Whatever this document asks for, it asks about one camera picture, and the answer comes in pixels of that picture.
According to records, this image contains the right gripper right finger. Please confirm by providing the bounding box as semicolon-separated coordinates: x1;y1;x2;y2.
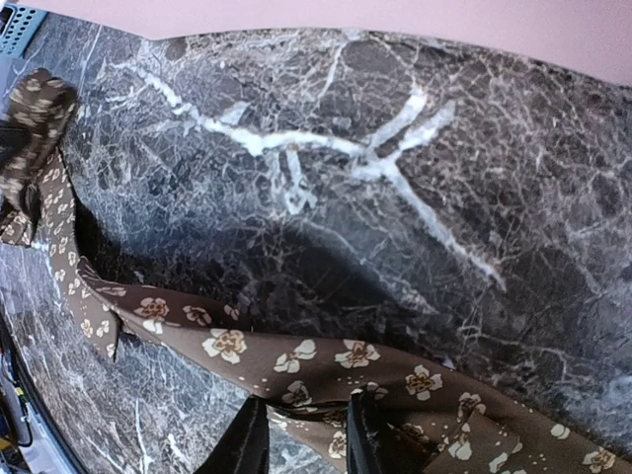
347;392;426;474

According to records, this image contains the brown floral tie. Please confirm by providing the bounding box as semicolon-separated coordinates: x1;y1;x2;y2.
1;69;631;473

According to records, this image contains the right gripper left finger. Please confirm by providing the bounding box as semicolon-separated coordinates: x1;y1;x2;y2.
195;396;270;474

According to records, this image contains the blue perforated plastic basket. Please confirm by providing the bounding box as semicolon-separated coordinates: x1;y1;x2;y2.
0;4;47;58

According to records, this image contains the pink divided organizer tray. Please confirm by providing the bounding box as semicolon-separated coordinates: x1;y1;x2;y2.
32;0;631;86

